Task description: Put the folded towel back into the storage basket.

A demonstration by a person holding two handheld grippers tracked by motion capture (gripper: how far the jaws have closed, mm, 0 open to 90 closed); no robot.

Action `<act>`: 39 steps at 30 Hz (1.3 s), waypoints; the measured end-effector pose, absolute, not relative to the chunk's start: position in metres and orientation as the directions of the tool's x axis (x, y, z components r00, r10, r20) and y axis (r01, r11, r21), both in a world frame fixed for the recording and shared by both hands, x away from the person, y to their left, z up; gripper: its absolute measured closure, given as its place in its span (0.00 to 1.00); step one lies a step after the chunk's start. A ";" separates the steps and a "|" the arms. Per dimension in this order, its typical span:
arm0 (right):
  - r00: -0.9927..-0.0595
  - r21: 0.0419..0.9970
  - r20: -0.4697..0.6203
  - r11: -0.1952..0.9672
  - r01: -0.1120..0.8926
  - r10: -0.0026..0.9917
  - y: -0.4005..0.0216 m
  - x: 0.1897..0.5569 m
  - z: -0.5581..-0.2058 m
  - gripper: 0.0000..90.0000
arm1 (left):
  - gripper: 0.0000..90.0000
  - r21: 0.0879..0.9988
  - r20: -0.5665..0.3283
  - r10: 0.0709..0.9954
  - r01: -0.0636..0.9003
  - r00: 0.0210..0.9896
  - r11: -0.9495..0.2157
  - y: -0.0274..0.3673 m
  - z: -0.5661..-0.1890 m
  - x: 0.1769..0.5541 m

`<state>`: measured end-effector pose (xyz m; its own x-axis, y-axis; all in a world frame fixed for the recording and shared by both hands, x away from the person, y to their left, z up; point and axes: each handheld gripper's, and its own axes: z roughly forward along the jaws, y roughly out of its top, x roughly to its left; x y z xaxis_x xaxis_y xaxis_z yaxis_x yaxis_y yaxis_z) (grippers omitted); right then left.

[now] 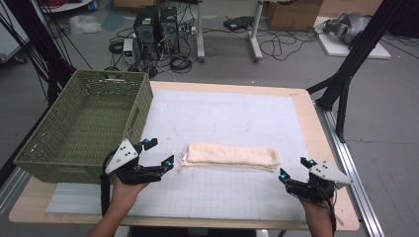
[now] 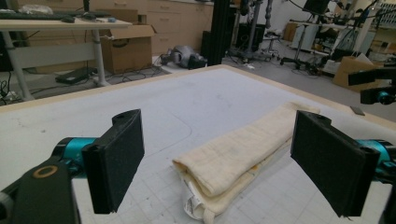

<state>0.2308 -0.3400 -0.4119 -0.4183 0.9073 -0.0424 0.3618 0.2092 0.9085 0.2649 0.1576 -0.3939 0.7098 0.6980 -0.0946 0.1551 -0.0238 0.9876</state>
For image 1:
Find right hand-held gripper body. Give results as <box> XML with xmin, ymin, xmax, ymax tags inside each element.
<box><xmin>285</xmin><ymin>160</ymin><xmax>355</xmax><ymax>204</ymax></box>

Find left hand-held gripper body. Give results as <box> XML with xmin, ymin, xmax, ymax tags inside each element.
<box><xmin>100</xmin><ymin>137</ymin><xmax>164</xmax><ymax>186</ymax></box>

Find green woven basket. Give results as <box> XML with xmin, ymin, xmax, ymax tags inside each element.
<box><xmin>13</xmin><ymin>69</ymin><xmax>155</xmax><ymax>185</ymax></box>

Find cream towel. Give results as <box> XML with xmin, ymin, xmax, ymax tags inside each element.
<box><xmin>178</xmin><ymin>141</ymin><xmax>282</xmax><ymax>174</ymax></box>

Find person's right hand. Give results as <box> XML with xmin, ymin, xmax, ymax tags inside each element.
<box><xmin>298</xmin><ymin>197</ymin><xmax>334</xmax><ymax>219</ymax></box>

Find person's left hand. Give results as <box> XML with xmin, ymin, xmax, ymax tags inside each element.
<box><xmin>110</xmin><ymin>178</ymin><xmax>151</xmax><ymax>212</ymax></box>

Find white grid mat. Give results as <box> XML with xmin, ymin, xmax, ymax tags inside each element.
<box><xmin>44</xmin><ymin>89</ymin><xmax>309</xmax><ymax>222</ymax></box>

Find white power supply unit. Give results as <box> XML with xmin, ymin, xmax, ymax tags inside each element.
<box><xmin>122</xmin><ymin>38</ymin><xmax>137</xmax><ymax>66</ymax></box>

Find large black computer tower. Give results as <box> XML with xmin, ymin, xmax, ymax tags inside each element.
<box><xmin>132</xmin><ymin>5</ymin><xmax>163</xmax><ymax>61</ymax></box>

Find slim black computer tower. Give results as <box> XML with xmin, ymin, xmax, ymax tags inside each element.
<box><xmin>159</xmin><ymin>6</ymin><xmax>181</xmax><ymax>55</ymax></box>

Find white desk leg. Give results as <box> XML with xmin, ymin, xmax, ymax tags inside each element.
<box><xmin>247</xmin><ymin>0</ymin><xmax>264</xmax><ymax>64</ymax></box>
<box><xmin>195</xmin><ymin>0</ymin><xmax>207</xmax><ymax>64</ymax></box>

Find white floor board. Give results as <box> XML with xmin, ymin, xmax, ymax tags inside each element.
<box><xmin>313</xmin><ymin>16</ymin><xmax>392</xmax><ymax>60</ymax></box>

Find clear plastic bag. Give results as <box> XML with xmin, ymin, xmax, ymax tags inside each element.
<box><xmin>66</xmin><ymin>14</ymin><xmax>104</xmax><ymax>36</ymax></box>

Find grey robot head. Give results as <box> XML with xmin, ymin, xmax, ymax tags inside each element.
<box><xmin>322</xmin><ymin>12</ymin><xmax>373</xmax><ymax>46</ymax></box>

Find brown cardboard box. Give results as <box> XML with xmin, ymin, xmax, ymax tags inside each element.
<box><xmin>264</xmin><ymin>0</ymin><xmax>324</xmax><ymax>33</ymax></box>

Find flat black device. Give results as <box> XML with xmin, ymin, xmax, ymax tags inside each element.
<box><xmin>222</xmin><ymin>15</ymin><xmax>255</xmax><ymax>33</ymax></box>

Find aluminium rail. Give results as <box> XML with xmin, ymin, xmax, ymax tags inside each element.
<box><xmin>0</xmin><ymin>167</ymin><xmax>32</xmax><ymax>215</ymax></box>
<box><xmin>315</xmin><ymin>104</ymin><xmax>387</xmax><ymax>237</ymax></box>

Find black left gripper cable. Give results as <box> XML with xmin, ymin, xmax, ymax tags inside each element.
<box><xmin>100</xmin><ymin>154</ymin><xmax>113</xmax><ymax>217</ymax></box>

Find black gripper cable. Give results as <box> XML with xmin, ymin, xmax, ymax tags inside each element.
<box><xmin>100</xmin><ymin>154</ymin><xmax>113</xmax><ymax>217</ymax></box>
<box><xmin>317</xmin><ymin>183</ymin><xmax>339</xmax><ymax>237</ymax></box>

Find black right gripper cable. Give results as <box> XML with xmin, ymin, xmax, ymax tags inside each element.
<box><xmin>317</xmin><ymin>183</ymin><xmax>339</xmax><ymax>237</ymax></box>

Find coiled black cable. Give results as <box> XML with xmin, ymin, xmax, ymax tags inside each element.
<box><xmin>169</xmin><ymin>54</ymin><xmax>194</xmax><ymax>74</ymax></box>

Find black metal frame stand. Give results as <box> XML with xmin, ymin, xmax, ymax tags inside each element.
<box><xmin>305</xmin><ymin>0</ymin><xmax>410</xmax><ymax>144</ymax></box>
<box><xmin>2</xmin><ymin>0</ymin><xmax>77</xmax><ymax>107</ymax></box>

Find tangle of black floor cables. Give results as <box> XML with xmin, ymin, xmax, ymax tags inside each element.
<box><xmin>258</xmin><ymin>27</ymin><xmax>321</xmax><ymax>62</ymax></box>

